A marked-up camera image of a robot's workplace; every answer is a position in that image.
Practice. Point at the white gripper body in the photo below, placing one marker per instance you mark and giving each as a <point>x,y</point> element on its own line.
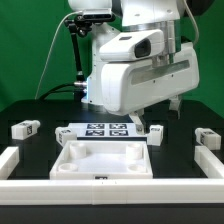
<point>127,87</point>

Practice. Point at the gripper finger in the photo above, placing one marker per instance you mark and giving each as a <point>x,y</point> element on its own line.
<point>138,120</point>
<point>175,106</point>

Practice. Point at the white square tabletop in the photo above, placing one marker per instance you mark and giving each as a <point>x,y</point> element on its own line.
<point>110,160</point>

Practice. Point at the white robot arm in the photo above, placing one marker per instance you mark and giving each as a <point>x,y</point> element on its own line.
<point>132,16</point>

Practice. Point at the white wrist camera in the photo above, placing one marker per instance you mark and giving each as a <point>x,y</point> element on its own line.
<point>132,46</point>

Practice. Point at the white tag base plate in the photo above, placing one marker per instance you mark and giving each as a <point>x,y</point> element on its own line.
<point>111,130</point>

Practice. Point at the grey mounted depth camera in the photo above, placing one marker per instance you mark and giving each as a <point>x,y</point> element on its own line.
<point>98,14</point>

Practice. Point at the white front fence wall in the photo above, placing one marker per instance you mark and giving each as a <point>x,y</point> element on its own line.
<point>95,192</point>

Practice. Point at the white left fence wall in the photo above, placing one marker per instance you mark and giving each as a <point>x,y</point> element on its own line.
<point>8,161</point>

